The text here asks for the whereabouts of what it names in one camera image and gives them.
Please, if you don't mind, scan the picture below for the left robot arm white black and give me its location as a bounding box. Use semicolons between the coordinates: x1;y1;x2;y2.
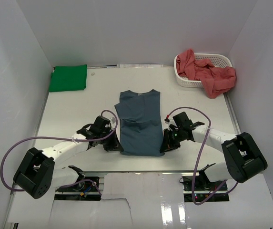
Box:
13;115;123;199

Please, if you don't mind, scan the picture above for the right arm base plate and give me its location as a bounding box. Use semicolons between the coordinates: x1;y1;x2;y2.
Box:
179;176;230;203

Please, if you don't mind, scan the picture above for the red t shirt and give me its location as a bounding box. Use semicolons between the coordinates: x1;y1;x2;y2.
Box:
175;49;236;99

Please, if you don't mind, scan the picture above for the white perforated plastic basket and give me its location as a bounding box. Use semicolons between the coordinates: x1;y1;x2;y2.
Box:
173;53;233;88

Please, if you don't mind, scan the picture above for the blue t shirt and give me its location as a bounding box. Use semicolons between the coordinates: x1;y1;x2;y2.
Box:
114;90;164;157

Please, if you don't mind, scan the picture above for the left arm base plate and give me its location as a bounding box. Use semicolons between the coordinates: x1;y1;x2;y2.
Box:
54;181;101;201

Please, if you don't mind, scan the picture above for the folded green t shirt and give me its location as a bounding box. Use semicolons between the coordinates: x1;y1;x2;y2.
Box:
49;64;87;93

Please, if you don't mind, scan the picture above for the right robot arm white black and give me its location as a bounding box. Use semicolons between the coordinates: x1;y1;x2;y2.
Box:
160;112;268;190

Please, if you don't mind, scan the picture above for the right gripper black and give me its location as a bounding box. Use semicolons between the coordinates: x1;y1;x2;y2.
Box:
160;128;184;153

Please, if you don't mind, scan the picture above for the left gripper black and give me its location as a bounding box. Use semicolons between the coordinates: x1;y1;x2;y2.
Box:
99;128;123;151

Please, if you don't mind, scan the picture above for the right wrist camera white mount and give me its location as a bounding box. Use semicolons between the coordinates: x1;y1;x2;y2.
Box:
164;115;176;128

